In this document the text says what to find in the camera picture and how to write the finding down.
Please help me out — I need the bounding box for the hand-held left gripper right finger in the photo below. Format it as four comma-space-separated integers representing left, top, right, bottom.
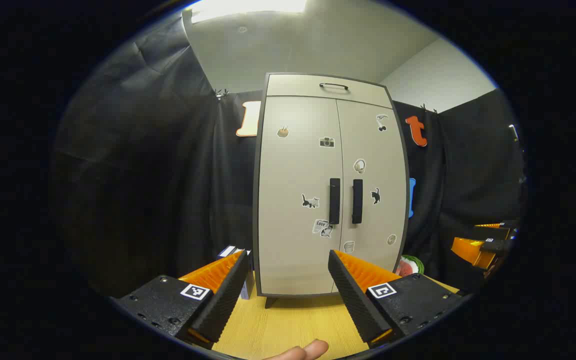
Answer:
328, 249, 471, 348

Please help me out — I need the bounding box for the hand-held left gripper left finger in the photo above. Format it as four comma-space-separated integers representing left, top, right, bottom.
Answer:
110, 249, 251, 351

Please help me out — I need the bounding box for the white double-door shoe cabinet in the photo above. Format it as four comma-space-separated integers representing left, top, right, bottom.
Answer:
252, 72, 411, 308

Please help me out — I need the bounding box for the watermelon slice toy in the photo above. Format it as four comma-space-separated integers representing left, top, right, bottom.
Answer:
395, 255, 425, 278

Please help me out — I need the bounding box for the black backdrop cloth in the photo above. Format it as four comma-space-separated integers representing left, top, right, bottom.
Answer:
53, 10, 526, 301

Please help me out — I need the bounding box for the ceiling light panel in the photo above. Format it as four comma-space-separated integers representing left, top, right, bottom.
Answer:
190, 0, 309, 24

